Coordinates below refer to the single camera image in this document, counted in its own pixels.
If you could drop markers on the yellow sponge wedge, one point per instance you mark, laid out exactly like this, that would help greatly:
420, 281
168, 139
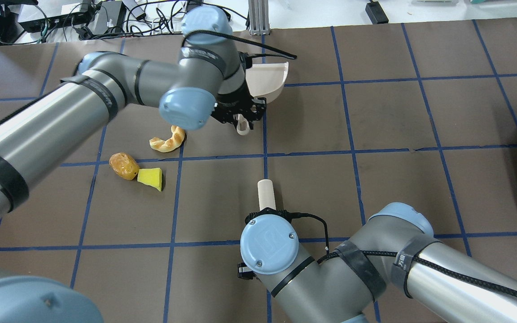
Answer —
152, 177

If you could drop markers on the beige hand brush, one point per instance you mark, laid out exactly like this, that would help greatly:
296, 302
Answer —
266, 195

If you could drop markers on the black power adapter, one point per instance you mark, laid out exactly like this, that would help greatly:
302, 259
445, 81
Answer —
376, 13

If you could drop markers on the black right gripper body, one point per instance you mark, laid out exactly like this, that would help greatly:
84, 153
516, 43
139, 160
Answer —
246, 271

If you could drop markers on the brown potato toy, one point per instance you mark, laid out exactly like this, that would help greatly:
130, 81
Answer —
124, 165

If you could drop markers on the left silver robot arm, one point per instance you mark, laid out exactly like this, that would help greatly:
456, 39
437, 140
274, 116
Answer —
208, 80

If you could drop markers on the croissant toy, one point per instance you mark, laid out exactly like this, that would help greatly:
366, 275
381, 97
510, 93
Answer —
174, 142

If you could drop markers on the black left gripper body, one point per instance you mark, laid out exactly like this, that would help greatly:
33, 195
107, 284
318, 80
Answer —
233, 107

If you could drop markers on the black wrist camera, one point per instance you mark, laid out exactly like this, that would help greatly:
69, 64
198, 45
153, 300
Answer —
266, 211

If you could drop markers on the aluminium frame post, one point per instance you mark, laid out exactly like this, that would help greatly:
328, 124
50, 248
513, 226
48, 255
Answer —
258, 17

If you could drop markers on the beige plastic dustpan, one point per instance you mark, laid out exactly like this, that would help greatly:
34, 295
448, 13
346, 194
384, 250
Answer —
265, 82

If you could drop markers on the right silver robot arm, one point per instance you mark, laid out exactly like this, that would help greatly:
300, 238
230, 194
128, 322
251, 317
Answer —
396, 247

